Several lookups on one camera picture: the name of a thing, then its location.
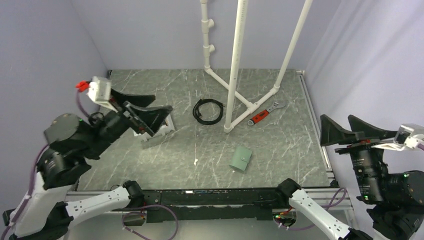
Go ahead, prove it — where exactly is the aluminium rail frame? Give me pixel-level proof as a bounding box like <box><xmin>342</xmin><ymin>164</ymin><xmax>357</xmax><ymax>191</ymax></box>
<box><xmin>65</xmin><ymin>69</ymin><xmax>352</xmax><ymax>240</ymax></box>

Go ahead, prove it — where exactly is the red handled adjustable wrench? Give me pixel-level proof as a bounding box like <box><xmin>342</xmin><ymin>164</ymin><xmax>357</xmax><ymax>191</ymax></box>
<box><xmin>247</xmin><ymin>101</ymin><xmax>287</xmax><ymax>126</ymax></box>

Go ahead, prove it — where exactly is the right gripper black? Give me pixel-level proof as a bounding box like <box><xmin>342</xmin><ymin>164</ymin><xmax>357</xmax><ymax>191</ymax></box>
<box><xmin>319</xmin><ymin>112</ymin><xmax>396</xmax><ymax>200</ymax></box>

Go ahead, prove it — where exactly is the green card holder wallet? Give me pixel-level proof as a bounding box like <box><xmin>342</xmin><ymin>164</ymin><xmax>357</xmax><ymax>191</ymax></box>
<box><xmin>229</xmin><ymin>146</ymin><xmax>253</xmax><ymax>172</ymax></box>

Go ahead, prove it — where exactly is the white PVC pipe frame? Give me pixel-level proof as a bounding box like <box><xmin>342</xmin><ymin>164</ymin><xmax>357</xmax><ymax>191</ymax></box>
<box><xmin>199</xmin><ymin>0</ymin><xmax>313</xmax><ymax>134</ymax></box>

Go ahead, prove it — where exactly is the coiled black cable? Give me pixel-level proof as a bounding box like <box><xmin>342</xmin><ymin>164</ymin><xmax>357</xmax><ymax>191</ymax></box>
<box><xmin>192</xmin><ymin>98</ymin><xmax>225</xmax><ymax>126</ymax></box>

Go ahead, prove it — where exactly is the white plastic card tray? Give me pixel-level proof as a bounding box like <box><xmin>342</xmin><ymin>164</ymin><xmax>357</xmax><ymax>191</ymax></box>
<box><xmin>132</xmin><ymin>115</ymin><xmax>175</xmax><ymax>142</ymax></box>

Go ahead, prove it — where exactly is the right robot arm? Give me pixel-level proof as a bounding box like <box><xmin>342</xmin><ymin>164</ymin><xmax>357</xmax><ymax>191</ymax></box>
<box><xmin>275</xmin><ymin>114</ymin><xmax>424</xmax><ymax>240</ymax></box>

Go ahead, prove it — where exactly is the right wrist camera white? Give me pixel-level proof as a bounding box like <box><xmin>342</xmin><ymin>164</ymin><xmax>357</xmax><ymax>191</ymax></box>
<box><xmin>372</xmin><ymin>123</ymin><xmax>424</xmax><ymax>152</ymax></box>

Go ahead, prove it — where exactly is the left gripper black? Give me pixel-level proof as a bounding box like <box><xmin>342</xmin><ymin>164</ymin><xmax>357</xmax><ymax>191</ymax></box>
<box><xmin>84</xmin><ymin>87</ymin><xmax>175</xmax><ymax>159</ymax></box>

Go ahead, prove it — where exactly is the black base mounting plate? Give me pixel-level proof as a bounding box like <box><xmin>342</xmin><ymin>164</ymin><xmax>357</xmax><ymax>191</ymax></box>
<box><xmin>110</xmin><ymin>187</ymin><xmax>308</xmax><ymax>223</ymax></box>

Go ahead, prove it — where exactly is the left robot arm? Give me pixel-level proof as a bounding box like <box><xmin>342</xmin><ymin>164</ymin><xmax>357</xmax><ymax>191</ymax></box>
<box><xmin>1</xmin><ymin>90</ymin><xmax>173</xmax><ymax>240</ymax></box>

